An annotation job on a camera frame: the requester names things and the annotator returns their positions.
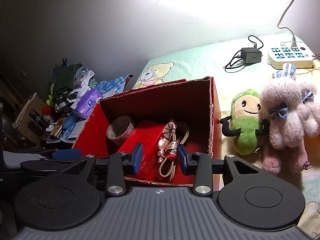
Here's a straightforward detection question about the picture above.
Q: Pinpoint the small red gift box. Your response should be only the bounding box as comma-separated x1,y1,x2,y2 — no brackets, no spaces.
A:
118,120,165,182

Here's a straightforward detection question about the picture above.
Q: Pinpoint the patterned silk scarf bundle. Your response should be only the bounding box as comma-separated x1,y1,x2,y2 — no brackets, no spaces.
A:
157,120,190,183

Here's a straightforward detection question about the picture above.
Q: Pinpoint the purple toy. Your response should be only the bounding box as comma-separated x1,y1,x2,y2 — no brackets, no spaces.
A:
72,89,103,119

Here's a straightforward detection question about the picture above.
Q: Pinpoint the white power cord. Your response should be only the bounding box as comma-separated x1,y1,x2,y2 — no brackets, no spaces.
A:
277,0,302,49

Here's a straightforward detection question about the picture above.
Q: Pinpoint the cartoon bear table cloth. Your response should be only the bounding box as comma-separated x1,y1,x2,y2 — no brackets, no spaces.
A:
134,34,319,239

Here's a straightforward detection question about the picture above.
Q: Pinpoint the printed packing tape roll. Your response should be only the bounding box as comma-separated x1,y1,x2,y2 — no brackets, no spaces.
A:
106,115,135,147

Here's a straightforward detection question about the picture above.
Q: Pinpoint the green avocado plush toy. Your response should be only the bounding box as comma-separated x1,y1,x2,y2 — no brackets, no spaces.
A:
219,89,270,155

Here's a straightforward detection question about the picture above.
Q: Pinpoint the black power adapter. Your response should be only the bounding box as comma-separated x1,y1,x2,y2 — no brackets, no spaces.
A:
240,48,262,64

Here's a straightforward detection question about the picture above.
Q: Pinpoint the white power strip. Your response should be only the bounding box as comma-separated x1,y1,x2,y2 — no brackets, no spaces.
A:
268,44,313,69

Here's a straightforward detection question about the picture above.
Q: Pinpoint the pink plush rabbit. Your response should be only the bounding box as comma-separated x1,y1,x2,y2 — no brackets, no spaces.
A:
260,62,319,175

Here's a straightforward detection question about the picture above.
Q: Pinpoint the black adapter cable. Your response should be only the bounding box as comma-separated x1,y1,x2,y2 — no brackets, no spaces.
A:
224,35,264,73

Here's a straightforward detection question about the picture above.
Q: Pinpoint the red cardboard box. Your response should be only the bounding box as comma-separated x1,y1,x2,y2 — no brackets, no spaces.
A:
73,77,221,185

